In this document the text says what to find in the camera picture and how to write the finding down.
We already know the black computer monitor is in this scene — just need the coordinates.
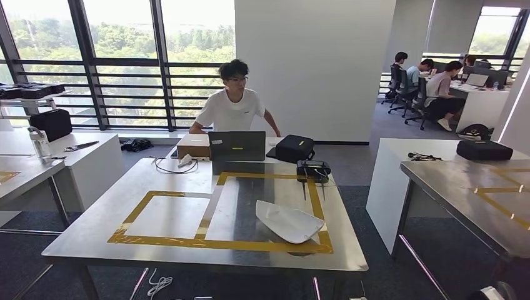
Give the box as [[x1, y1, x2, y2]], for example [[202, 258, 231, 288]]
[[462, 64, 510, 90]]

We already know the clear plastic bottle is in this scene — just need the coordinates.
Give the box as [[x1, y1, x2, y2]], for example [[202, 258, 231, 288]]
[[27, 126, 53, 159]]

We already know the white curved plastic part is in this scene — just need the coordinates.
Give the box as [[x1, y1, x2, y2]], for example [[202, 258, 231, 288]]
[[254, 199, 326, 245]]

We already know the small black pouch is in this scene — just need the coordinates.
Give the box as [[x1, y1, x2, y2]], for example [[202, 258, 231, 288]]
[[119, 138, 154, 153]]

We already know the black cable bundle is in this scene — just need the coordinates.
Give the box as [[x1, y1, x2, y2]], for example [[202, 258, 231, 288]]
[[407, 152, 443, 163]]

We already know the cardboard box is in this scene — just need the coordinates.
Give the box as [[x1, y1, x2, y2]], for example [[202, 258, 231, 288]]
[[176, 133, 211, 161]]

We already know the black carrying case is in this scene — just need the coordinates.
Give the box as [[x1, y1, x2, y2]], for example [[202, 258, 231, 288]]
[[266, 134, 316, 164], [456, 139, 514, 163]]

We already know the black office chair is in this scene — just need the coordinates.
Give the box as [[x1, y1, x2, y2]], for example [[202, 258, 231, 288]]
[[387, 68, 420, 119], [380, 64, 403, 107], [404, 76, 434, 132]]

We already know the black window railing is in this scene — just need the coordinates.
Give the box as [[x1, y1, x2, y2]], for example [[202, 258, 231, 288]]
[[0, 57, 225, 133]]

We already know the stack of black trays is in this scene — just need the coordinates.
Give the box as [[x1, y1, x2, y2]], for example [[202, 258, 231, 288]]
[[0, 82, 67, 101]]

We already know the black handheld controller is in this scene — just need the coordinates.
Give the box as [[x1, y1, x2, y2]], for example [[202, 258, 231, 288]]
[[296, 159, 333, 202]]

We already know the steel table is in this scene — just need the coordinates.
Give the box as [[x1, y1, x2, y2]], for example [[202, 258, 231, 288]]
[[391, 159, 530, 300]]

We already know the silver laptop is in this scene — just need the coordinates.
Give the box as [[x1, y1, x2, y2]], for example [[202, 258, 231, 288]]
[[457, 73, 490, 91]]

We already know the white-topped steel-legged table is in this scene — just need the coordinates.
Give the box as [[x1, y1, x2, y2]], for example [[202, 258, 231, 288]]
[[0, 154, 72, 231]]

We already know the white metal rack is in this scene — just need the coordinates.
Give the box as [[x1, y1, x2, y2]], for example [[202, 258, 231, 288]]
[[0, 91, 74, 122]]

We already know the white table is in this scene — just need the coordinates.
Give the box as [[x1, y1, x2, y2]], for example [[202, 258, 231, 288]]
[[0, 131, 126, 214], [365, 137, 530, 256]]

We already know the black bag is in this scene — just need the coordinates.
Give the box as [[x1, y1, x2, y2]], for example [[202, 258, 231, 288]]
[[29, 108, 74, 143]]

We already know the yellow tape frame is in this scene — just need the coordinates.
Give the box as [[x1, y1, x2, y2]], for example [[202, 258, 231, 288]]
[[106, 190, 213, 246], [194, 171, 334, 255], [471, 167, 530, 231]]

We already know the white power cable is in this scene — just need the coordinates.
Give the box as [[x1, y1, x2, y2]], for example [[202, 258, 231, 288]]
[[146, 267, 174, 300]]

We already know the grey laptop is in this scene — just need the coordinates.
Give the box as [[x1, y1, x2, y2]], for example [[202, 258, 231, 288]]
[[207, 131, 267, 163]]

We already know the flat black tool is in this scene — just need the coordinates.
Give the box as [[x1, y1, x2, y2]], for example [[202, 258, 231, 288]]
[[63, 141, 101, 153]]

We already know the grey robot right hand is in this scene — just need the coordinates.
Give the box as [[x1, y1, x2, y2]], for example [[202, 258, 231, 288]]
[[496, 281, 518, 300]]

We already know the steel workbench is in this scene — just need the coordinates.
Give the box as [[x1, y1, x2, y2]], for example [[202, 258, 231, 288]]
[[41, 157, 370, 300]]

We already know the black mouse cable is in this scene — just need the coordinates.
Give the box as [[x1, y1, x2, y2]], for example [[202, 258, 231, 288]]
[[153, 156, 200, 175]]

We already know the black and white backpack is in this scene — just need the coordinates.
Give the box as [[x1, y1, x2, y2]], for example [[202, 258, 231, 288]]
[[456, 123, 494, 142]]

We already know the person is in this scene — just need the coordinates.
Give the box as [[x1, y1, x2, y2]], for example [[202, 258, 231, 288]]
[[424, 60, 468, 133], [460, 54, 478, 76], [189, 58, 283, 138], [388, 51, 409, 98], [404, 58, 436, 98]]

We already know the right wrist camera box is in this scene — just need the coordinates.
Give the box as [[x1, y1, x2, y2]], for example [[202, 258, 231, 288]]
[[467, 286, 505, 300]]

